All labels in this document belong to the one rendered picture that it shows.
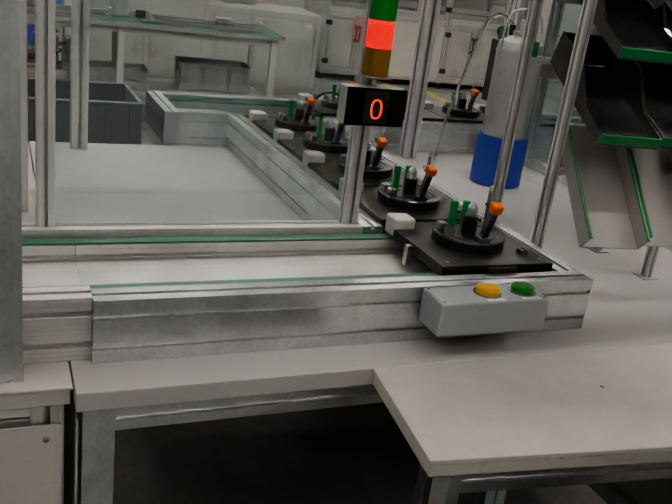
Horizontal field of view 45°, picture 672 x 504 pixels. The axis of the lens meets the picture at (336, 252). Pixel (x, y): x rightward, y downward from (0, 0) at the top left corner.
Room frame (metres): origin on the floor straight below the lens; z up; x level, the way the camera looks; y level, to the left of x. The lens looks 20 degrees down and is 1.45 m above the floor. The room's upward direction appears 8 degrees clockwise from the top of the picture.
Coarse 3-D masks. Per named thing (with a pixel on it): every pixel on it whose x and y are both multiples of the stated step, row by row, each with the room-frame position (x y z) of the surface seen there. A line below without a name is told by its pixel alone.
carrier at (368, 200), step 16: (416, 176) 1.72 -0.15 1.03; (368, 192) 1.76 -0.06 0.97; (384, 192) 1.70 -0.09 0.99; (400, 192) 1.72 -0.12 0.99; (416, 192) 1.74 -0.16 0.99; (432, 192) 1.76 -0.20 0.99; (368, 208) 1.63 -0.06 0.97; (384, 208) 1.65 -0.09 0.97; (400, 208) 1.66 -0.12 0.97; (416, 208) 1.66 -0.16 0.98; (432, 208) 1.68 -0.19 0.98; (448, 208) 1.71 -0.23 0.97; (384, 224) 1.57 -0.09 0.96
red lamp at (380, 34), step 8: (368, 24) 1.51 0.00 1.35; (376, 24) 1.50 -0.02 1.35; (384, 24) 1.50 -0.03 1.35; (392, 24) 1.51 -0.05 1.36; (368, 32) 1.51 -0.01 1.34; (376, 32) 1.50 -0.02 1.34; (384, 32) 1.50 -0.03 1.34; (392, 32) 1.51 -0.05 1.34; (368, 40) 1.51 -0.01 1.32; (376, 40) 1.50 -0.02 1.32; (384, 40) 1.50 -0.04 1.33; (392, 40) 1.52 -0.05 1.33; (376, 48) 1.50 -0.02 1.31; (384, 48) 1.50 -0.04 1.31
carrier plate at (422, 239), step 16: (416, 224) 1.56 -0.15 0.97; (432, 224) 1.58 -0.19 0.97; (480, 224) 1.62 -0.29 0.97; (400, 240) 1.49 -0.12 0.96; (416, 240) 1.46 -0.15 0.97; (432, 240) 1.47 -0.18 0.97; (512, 240) 1.54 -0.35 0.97; (416, 256) 1.42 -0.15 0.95; (432, 256) 1.38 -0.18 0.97; (448, 256) 1.39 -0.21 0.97; (464, 256) 1.41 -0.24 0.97; (480, 256) 1.42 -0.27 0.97; (496, 256) 1.43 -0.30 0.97; (512, 256) 1.44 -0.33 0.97; (528, 256) 1.45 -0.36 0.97; (448, 272) 1.34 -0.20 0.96; (464, 272) 1.35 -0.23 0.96; (480, 272) 1.37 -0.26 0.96
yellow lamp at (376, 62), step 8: (368, 48) 1.50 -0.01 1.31; (368, 56) 1.50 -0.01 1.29; (376, 56) 1.50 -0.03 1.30; (384, 56) 1.50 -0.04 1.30; (368, 64) 1.50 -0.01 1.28; (376, 64) 1.50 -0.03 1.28; (384, 64) 1.50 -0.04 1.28; (368, 72) 1.50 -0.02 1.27; (376, 72) 1.50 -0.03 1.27; (384, 72) 1.50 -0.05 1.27
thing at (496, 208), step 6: (486, 204) 1.44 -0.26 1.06; (492, 204) 1.42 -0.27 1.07; (498, 204) 1.42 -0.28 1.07; (492, 210) 1.42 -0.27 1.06; (498, 210) 1.42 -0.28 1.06; (492, 216) 1.42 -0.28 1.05; (486, 222) 1.43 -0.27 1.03; (492, 222) 1.43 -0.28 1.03; (486, 228) 1.43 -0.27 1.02; (480, 234) 1.44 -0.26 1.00; (486, 234) 1.44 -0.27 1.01
